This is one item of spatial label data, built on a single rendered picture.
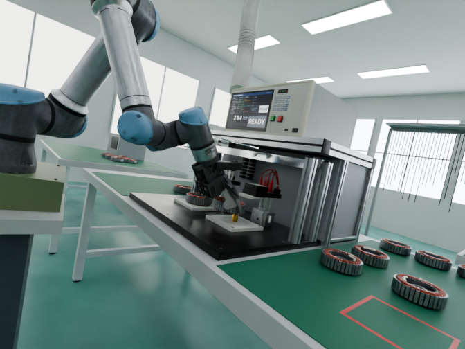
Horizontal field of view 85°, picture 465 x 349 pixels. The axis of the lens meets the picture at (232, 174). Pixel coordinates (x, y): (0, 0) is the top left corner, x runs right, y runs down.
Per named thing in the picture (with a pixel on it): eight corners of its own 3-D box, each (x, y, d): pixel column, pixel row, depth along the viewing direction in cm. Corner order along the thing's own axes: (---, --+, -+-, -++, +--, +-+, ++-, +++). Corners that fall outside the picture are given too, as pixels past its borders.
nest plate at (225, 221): (231, 232, 81) (232, 228, 81) (205, 217, 92) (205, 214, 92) (263, 230, 91) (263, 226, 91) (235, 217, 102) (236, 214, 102)
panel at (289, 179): (322, 241, 92) (340, 159, 90) (214, 197, 142) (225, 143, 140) (324, 241, 93) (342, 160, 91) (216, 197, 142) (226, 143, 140)
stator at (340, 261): (324, 270, 70) (327, 257, 69) (315, 255, 81) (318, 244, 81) (367, 280, 68) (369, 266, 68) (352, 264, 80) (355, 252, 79)
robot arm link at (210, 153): (205, 138, 82) (220, 140, 76) (209, 151, 84) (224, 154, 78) (185, 149, 78) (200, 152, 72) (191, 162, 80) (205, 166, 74)
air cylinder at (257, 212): (263, 226, 96) (266, 212, 96) (250, 220, 102) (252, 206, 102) (272, 226, 100) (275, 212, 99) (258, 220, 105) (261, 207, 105)
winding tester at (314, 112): (300, 138, 89) (313, 79, 88) (223, 131, 122) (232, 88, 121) (349, 155, 115) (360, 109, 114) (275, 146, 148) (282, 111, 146)
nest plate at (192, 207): (192, 210, 99) (192, 207, 99) (174, 201, 110) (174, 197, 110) (221, 210, 109) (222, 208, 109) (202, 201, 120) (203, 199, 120)
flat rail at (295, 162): (308, 169, 82) (310, 160, 82) (201, 149, 128) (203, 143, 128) (310, 169, 83) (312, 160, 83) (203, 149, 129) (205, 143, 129)
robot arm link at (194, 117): (178, 109, 76) (205, 102, 75) (191, 143, 81) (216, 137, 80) (170, 117, 70) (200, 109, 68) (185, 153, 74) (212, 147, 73)
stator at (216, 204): (225, 215, 81) (228, 203, 80) (205, 205, 89) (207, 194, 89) (250, 215, 88) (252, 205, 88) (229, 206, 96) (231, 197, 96)
